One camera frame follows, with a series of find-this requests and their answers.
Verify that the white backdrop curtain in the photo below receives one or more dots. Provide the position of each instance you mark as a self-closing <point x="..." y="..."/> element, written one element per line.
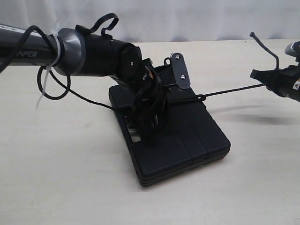
<point x="162" y="20"/>

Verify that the white zip tie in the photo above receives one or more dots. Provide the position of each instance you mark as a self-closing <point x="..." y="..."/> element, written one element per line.
<point x="48" y="68"/>

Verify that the black plastic carrying case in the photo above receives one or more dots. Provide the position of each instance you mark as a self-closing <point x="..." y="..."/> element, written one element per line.
<point x="190" y="139"/>

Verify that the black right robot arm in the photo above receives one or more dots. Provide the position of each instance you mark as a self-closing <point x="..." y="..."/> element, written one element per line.
<point x="297" y="83"/>

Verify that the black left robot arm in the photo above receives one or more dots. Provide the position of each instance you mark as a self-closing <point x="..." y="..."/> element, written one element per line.
<point x="79" y="52"/>

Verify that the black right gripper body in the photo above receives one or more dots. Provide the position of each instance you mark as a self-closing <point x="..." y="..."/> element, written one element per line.
<point x="281" y="81"/>

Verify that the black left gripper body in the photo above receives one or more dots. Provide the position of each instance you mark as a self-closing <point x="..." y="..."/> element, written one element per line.
<point x="150" y="107"/>

